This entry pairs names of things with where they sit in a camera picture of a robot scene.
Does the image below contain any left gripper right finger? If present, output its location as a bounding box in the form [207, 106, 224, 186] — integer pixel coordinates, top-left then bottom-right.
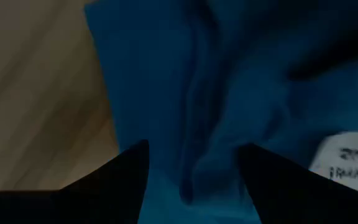
[237, 142, 358, 224]

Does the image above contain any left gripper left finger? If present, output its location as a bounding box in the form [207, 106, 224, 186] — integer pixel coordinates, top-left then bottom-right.
[59, 139, 150, 224]

